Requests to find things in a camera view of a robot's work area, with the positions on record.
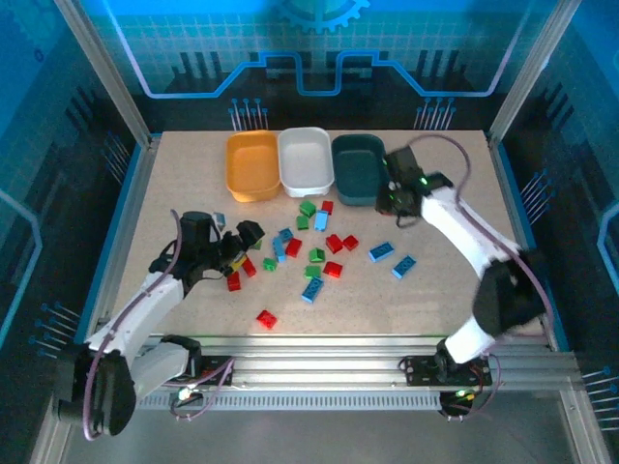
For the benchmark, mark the green lego brick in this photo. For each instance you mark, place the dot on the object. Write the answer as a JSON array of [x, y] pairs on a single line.
[[316, 254], [303, 222], [307, 208], [256, 245], [270, 264], [313, 271]]

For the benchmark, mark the red lego brick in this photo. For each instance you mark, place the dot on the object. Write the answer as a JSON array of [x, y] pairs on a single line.
[[350, 242], [249, 267], [333, 269], [293, 247], [334, 243], [233, 281], [327, 207], [267, 319]]

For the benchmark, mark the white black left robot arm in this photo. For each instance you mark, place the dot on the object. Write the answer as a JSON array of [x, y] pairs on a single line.
[[145, 299]]

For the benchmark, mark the dark green plastic container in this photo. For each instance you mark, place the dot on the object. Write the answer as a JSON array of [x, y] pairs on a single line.
[[358, 169]]

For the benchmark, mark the orange plastic container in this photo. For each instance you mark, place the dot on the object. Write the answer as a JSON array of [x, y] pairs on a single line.
[[251, 164]]

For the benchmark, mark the white plastic container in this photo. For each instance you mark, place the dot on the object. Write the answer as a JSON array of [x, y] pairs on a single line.
[[305, 162]]

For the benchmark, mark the aluminium side rail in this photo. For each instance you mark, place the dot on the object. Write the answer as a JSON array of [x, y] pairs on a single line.
[[121, 232], [520, 227]]

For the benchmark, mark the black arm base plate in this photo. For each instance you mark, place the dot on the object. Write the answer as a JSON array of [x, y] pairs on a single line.
[[215, 368], [418, 371]]

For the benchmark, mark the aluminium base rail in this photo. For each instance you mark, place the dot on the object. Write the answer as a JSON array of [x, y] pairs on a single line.
[[314, 360]]

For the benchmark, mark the aluminium frame post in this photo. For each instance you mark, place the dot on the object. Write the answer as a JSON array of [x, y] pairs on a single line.
[[532, 67], [104, 72]]

